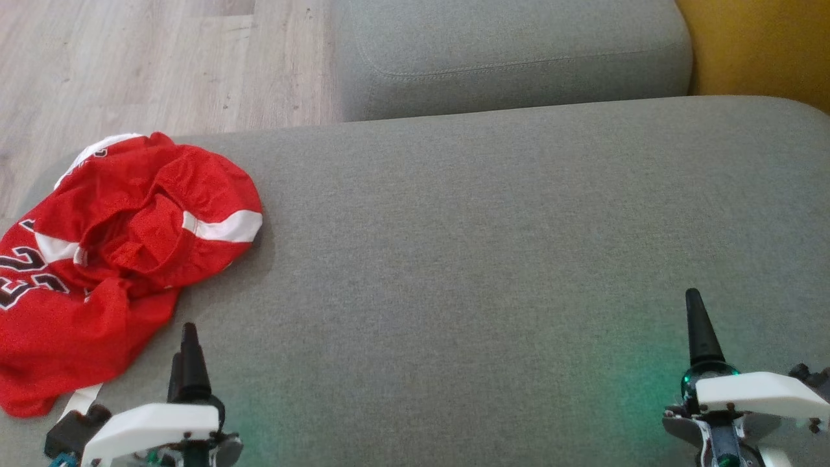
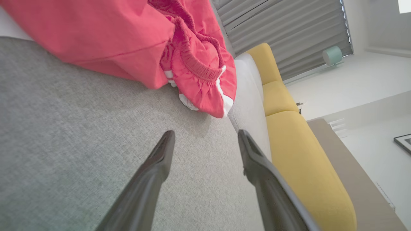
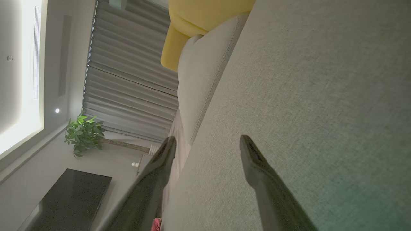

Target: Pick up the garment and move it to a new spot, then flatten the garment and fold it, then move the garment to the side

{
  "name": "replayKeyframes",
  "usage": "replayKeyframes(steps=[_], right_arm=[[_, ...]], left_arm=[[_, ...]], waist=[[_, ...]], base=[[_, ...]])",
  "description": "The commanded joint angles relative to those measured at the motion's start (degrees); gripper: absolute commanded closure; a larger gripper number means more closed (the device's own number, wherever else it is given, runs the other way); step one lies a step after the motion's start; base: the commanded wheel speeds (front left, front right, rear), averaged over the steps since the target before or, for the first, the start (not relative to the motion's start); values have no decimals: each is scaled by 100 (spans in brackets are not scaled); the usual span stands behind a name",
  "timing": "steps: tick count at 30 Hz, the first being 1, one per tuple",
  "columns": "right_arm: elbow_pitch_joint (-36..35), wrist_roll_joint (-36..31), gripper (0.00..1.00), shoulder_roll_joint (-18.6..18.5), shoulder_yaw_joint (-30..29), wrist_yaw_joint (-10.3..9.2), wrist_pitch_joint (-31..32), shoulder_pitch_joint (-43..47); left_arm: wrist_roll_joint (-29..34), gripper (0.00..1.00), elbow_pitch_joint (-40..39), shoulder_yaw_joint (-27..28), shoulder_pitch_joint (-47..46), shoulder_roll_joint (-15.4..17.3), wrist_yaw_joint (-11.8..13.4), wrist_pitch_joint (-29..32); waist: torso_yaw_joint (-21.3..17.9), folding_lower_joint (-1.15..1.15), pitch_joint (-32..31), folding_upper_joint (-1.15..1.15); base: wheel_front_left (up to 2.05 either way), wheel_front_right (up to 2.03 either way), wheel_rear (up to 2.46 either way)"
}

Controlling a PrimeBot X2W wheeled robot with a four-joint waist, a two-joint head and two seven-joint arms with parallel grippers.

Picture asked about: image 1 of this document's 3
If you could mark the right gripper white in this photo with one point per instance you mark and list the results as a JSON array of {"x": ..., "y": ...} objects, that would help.
[{"x": 752, "y": 392}]

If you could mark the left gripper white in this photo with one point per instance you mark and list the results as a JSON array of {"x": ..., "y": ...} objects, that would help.
[{"x": 155, "y": 425}]

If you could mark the red Bulls jersey white sleeves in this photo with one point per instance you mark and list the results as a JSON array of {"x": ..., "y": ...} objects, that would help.
[{"x": 39, "y": 350}]

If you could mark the grey sofa seat cushion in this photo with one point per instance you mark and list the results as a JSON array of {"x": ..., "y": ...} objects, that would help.
[{"x": 486, "y": 259}]

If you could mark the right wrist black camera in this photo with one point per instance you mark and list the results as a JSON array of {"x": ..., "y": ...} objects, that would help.
[{"x": 814, "y": 379}]

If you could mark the wrist black camera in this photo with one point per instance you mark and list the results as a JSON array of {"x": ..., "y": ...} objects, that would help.
[
  {"x": 74, "y": 431},
  {"x": 814, "y": 379}
]

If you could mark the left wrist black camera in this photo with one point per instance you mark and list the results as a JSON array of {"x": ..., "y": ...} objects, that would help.
[{"x": 74, "y": 431}]

